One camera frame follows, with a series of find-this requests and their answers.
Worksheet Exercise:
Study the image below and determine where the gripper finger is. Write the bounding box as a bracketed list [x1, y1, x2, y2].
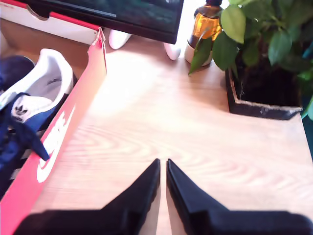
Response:
[101, 158, 161, 235]
[166, 159, 230, 235]

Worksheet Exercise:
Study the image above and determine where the blue suede white-striped shoe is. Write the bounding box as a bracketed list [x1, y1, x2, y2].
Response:
[0, 55, 36, 93]
[0, 48, 75, 200]

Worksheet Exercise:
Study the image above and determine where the red Nike shoebox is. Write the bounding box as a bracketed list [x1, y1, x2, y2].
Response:
[0, 0, 108, 233]

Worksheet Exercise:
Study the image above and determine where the black square planter tray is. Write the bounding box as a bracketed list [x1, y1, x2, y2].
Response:
[224, 67, 304, 120]

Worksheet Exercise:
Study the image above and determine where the white round bottle holder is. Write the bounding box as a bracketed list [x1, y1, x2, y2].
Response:
[183, 40, 214, 67]

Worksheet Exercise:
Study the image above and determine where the amber glass pump bottle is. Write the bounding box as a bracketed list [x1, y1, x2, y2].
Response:
[187, 0, 224, 48]

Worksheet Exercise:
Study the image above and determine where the wide black computer monitor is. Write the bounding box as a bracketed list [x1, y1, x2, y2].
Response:
[17, 0, 184, 45]

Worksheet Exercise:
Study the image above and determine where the green leafy potted plant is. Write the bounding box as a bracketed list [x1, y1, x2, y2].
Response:
[188, 0, 313, 120]

